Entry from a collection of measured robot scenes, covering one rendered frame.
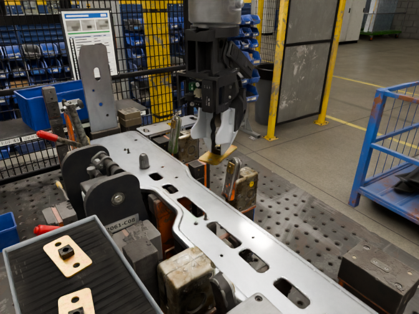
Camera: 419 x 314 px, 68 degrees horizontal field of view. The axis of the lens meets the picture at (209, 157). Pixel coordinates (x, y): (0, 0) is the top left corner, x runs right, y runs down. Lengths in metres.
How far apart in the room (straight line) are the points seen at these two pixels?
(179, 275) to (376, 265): 0.39
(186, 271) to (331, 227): 0.85
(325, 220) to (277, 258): 0.67
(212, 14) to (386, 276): 0.56
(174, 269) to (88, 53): 0.94
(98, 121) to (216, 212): 0.73
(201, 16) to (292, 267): 0.51
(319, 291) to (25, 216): 1.18
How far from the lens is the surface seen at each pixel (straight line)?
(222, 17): 0.45
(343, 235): 1.30
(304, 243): 1.22
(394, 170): 3.10
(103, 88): 1.34
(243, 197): 0.91
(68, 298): 0.46
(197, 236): 0.75
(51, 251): 0.53
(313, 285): 0.68
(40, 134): 1.03
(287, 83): 3.70
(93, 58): 1.31
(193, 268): 0.57
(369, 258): 0.73
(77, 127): 1.04
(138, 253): 0.58
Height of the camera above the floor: 1.49
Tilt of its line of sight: 27 degrees down
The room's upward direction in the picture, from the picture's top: straight up
